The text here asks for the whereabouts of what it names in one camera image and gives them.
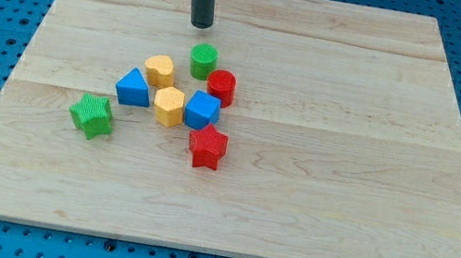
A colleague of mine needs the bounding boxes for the red cylinder block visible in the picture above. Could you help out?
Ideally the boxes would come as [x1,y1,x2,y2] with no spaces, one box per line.
[206,69,237,108]

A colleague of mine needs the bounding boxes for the yellow heart block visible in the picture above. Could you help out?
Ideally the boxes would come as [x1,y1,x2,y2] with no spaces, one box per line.
[144,55,175,89]

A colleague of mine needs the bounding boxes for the blue triangle block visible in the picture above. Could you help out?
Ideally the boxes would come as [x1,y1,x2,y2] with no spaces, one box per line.
[116,68,150,107]

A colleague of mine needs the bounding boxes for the green cylinder block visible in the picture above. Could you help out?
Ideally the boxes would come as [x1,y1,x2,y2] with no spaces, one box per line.
[189,43,219,80]

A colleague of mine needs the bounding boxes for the yellow hexagon block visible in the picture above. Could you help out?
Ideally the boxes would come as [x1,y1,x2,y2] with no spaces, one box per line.
[154,86,185,128]

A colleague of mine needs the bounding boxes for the red star block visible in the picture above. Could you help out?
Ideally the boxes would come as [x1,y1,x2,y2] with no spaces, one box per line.
[189,124,229,170]

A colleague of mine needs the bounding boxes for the green star block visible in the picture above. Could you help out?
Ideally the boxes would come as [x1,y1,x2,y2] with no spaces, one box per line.
[69,93,113,141]

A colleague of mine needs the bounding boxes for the wooden board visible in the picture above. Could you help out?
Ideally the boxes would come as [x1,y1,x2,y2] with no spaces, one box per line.
[0,0,461,258]

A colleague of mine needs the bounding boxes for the blue cube block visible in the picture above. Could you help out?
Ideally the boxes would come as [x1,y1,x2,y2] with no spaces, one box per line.
[184,90,221,130]

